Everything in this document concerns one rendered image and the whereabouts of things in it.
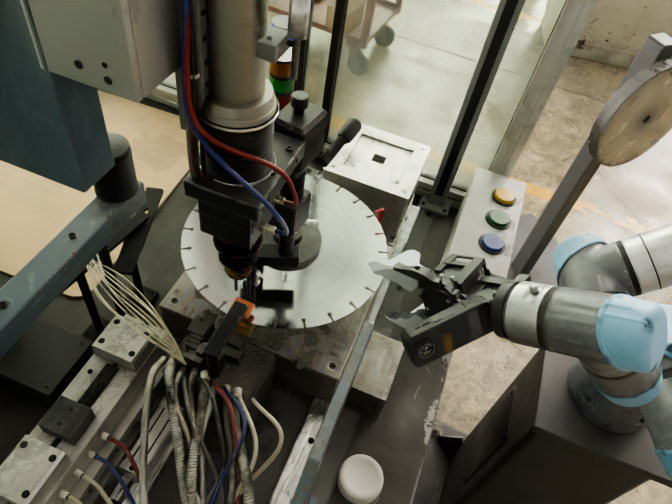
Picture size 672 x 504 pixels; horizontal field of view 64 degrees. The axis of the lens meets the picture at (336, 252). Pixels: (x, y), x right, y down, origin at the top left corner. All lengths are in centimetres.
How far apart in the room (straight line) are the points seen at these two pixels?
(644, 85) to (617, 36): 227
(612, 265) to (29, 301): 71
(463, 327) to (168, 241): 68
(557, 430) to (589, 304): 47
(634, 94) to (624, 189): 135
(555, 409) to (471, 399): 85
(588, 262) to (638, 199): 221
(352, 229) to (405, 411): 32
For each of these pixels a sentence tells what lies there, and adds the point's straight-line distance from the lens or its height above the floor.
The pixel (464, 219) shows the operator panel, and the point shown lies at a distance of 107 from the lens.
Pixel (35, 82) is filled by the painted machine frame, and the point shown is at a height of 133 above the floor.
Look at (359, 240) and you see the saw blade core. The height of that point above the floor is 95.
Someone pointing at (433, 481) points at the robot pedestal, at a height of 1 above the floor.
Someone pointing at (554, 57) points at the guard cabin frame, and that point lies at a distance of 109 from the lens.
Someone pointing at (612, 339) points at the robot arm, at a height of 118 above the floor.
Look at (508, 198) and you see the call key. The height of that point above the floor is 91.
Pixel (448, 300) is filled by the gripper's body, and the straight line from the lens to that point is 69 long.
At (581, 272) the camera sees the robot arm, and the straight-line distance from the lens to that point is 77.
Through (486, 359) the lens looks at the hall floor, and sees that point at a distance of 201.
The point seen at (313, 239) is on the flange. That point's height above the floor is 96.
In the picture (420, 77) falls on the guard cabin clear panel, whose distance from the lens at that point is 117.
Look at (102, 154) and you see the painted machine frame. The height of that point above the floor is 124.
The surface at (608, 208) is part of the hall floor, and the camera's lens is 282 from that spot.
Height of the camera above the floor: 161
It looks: 49 degrees down
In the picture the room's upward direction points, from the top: 12 degrees clockwise
